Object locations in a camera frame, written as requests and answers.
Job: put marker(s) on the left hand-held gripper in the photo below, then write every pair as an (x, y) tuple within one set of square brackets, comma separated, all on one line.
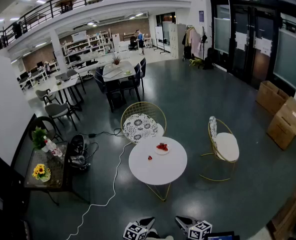
[(135, 232)]

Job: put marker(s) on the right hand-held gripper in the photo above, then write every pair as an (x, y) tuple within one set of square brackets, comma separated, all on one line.
[(200, 230)]

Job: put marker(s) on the white plate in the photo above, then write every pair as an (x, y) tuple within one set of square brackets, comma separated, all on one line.
[(162, 152)]

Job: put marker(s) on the person's white shirt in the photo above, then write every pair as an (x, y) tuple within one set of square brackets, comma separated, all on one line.
[(166, 237)]

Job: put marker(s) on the black monitor screen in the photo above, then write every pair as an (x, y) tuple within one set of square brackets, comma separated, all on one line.
[(219, 237)]

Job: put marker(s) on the round white table gold legs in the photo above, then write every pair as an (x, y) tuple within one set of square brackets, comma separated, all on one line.
[(160, 169)]

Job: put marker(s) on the white seat cushion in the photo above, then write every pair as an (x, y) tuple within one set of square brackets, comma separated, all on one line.
[(227, 146), (160, 129)]

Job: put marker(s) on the round floral cushion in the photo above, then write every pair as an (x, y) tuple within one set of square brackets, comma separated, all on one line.
[(139, 127), (212, 127)]

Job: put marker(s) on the black and gray bag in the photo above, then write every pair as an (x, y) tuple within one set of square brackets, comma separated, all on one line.
[(78, 151)]

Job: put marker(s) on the black power adapter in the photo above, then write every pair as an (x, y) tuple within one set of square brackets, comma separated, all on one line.
[(92, 135)]

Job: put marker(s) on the black glass-top side table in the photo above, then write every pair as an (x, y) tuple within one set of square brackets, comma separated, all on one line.
[(52, 169)]

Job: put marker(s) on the potted yellow sunflowers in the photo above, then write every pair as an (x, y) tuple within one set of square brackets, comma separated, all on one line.
[(40, 171)]

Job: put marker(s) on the clear plastic bottle red label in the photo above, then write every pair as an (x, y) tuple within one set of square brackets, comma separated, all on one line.
[(53, 147)]

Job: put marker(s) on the brown cardboard box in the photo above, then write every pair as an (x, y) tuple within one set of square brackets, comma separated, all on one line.
[(285, 126), (270, 96)]

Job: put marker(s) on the green leafy plant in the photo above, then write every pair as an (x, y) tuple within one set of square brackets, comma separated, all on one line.
[(38, 136)]

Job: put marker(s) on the black round chair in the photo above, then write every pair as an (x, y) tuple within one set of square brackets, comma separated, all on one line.
[(46, 126)]

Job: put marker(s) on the dark blue chair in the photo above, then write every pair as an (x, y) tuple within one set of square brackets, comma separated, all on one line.
[(142, 67), (130, 82), (99, 80)]

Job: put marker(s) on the gray chair black legs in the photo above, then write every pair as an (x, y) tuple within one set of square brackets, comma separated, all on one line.
[(72, 73), (43, 95), (58, 110)]

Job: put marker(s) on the small green dish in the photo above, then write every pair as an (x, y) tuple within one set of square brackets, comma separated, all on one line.
[(127, 72)]

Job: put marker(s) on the gray laptop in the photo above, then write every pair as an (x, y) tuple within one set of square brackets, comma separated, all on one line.
[(62, 77), (112, 74)]

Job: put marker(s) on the marble-top table black legs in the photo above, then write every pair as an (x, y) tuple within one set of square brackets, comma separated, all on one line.
[(120, 67)]

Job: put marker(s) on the white table black legs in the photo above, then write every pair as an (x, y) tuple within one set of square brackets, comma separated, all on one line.
[(65, 85)]

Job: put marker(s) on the potted dry plant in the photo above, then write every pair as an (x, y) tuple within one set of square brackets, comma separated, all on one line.
[(116, 60)]

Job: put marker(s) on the coat rack with clothes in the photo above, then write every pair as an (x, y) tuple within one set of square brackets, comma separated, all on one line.
[(194, 41)]

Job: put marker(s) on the white locker cabinet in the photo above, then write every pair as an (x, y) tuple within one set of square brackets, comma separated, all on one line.
[(177, 40)]

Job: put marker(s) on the white storage shelving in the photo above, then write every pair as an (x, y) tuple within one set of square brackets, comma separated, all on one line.
[(87, 44)]

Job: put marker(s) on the whiteboard on stand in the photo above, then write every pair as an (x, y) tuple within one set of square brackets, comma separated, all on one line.
[(159, 34)]

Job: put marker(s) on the black glass double door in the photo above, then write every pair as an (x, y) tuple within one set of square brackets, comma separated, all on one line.
[(253, 41)]

